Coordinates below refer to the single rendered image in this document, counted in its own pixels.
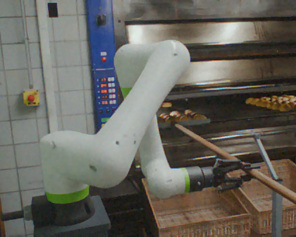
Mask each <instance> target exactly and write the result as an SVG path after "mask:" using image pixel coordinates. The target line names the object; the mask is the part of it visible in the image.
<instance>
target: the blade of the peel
mask: <svg viewBox="0 0 296 237"><path fill-rule="evenodd" d="M176 122H178V123H179V125H190V124H196V123H210V118H207V117H206V119H197V120H191V121H176ZM164 126H171V122H169V123H158V127H164Z"/></svg>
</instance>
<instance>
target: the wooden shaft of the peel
mask: <svg viewBox="0 0 296 237"><path fill-rule="evenodd" d="M175 127H176V128H177V129H178V130H180V131H182V132H184V134H186V135H189V136H190V137H191V138H193V139H195V140H196V141H197V142H199V143H200V144H202V145H203V146H205V147H207V148H209V149H210V150H211V151H213V152H215V153H216V154H217V155H218V156H220V157H222V158H224V159H236V158H235V157H233V156H231V155H230V154H228V153H227V152H224V150H222V149H220V148H218V147H216V146H215V145H213V144H211V143H210V142H208V141H206V140H205V139H203V138H201V137H199V136H198V135H197V134H194V133H193V132H191V131H190V130H188V129H186V128H184V127H183V126H181V125H179V124H178V123H177V124H175ZM241 170H243V169H241ZM243 171H244V172H245V173H246V174H249V175H250V176H251V177H253V178H255V179H257V180H258V181H259V182H260V183H263V184H264V185H265V186H267V187H268V188H270V189H272V190H273V191H275V192H276V193H278V194H279V195H281V196H283V197H284V198H286V199H287V200H289V201H290V202H292V203H294V204H295V205H296V193H294V192H292V191H290V190H289V189H287V188H286V187H284V186H282V185H281V184H279V183H277V182H275V181H274V180H272V179H271V178H269V177H267V176H266V175H263V174H261V172H259V171H257V170H255V169H250V170H243Z"/></svg>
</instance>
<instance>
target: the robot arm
mask: <svg viewBox="0 0 296 237"><path fill-rule="evenodd" d="M189 64H190V55H189V52H188V50H187V49H186V47H185V46H184V45H183V44H182V43H179V41H175V40H166V41H162V42H157V43H151V44H126V45H123V46H122V47H121V48H120V49H119V50H118V51H117V52H116V54H115V56H114V66H115V69H116V74H117V76H118V81H119V85H120V87H121V92H122V93H123V98H124V101H123V102H122V103H121V105H120V106H119V107H118V109H117V110H116V111H115V113H114V114H113V116H112V117H111V118H110V119H109V120H108V121H107V122H106V124H105V125H104V126H103V128H101V130H99V132H98V133H97V134H96V135H88V134H83V133H80V132H75V131H71V130H62V131H58V132H53V133H50V134H48V135H45V136H44V137H43V138H42V139H41V140H40V143H39V149H40V157H41V164H42V176H43V181H44V191H45V193H46V195H40V196H34V197H32V203H31V205H29V206H28V205H26V207H24V210H19V211H15V212H7V213H1V220H2V221H8V220H9V221H10V220H14V219H22V218H24V219H25V221H29V220H31V221H33V225H35V228H39V227H42V226H44V225H46V224H47V223H49V224H51V225H55V226H70V225H75V224H80V223H82V222H84V221H86V220H88V219H90V218H91V217H93V215H94V213H95V206H94V203H93V202H92V201H91V198H90V195H89V186H90V185H91V186H96V187H98V188H110V187H114V186H116V185H118V184H119V183H121V181H123V179H125V177H126V176H127V174H128V171H129V169H130V165H131V164H132V161H133V159H134V156H135V154H136V151H137V149H138V148H139V151H140V161H141V167H142V173H143V175H144V176H145V178H146V180H147V184H148V186H149V190H150V192H151V193H152V195H154V196H155V197H157V198H160V199H166V198H170V197H172V196H175V195H178V194H185V193H191V192H199V191H202V190H203V188H210V187H215V188H216V192H218V193H222V192H224V191H226V190H232V189H235V188H241V187H242V183H243V182H246V181H251V179H254V178H253V177H251V176H250V175H249V174H247V175H243V176H240V177H241V178H240V177H225V174H227V173H228V172H232V171H235V170H238V169H243V170H250V169H258V168H261V167H260V166H259V165H258V164H250V163H242V161H240V160H239V159H218V158H216V163H215V165H213V166H209V167H204V168H200V167H198V166H189V167H185V168H181V169H171V168H170V166H169V165H168V162H167V159H166V155H165V154H164V149H163V147H162V144H161V139H160V135H159V130H158V124H157V120H156V112H157V111H158V109H159V108H160V106H161V104H162V102H164V100H165V98H166V97H167V95H168V94H169V92H170V91H171V90H172V89H173V87H174V86H175V85H176V83H177V82H178V81H179V80H180V78H181V77H182V76H183V75H184V73H185V72H186V71H187V69H188V68H189ZM222 164H234V165H232V166H228V167H226V168H222V169H220V167H218V166H219V165H222ZM222 183H231V184H229V185H224V186H220V185H221V184H222Z"/></svg>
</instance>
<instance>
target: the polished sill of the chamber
mask: <svg viewBox="0 0 296 237"><path fill-rule="evenodd" d="M291 120H296V113H295V114H281V115H275V116H261V117H251V118H241V119H231V120H225V121H210V123H196V124H190V125H181V126H183V127H184V128H186V129H188V130H190V131H192V130H206V129H212V128H225V127H230V126H244V125H254V124H259V123H273V122H278V121H291ZM158 130H159V134H168V133H177V132H182V131H180V130H178V129H177V128H174V127H173V126H164V127H158Z"/></svg>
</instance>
